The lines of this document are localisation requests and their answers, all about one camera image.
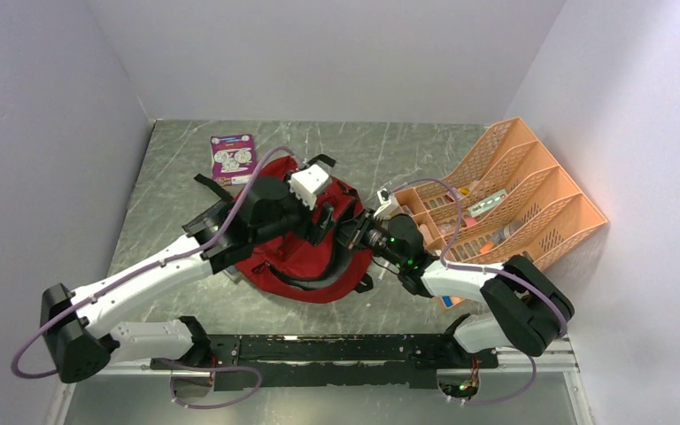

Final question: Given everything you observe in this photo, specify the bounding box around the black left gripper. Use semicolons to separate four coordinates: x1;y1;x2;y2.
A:
252;171;336;246

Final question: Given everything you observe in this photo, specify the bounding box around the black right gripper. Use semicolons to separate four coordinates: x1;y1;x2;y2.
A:
328;207;405;269

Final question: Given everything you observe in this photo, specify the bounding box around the red student backpack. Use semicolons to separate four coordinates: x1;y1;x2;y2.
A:
193;153;376;305

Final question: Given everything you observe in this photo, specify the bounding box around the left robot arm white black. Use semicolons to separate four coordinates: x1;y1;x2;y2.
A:
40;167;335;383

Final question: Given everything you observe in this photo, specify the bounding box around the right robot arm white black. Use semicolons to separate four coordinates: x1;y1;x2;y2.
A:
335;212;575;367

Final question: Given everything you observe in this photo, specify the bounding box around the blue white marker pen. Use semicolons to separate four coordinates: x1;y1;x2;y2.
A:
374;266;387;284

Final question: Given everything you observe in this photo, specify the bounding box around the purple puzzle book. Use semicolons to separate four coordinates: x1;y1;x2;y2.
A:
210;134;259;186

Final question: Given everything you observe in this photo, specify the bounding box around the white green ruler case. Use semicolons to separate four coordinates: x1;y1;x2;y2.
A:
467;189;507;219

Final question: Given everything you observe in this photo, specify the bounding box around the orange plastic desk organizer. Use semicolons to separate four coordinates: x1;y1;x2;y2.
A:
395;117;607;271

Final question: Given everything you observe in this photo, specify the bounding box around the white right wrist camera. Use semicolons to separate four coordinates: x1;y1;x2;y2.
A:
374;188;400;220

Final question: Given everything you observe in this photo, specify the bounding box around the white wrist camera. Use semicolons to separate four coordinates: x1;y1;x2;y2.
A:
288;164;332;211
374;188;400;220

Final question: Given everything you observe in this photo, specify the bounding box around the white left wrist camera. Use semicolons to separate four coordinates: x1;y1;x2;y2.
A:
288;164;332;211

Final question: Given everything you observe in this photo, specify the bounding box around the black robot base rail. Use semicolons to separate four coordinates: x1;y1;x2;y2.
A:
151;333;499;391

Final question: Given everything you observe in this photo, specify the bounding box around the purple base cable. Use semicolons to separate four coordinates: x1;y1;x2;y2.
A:
168;362;263;411

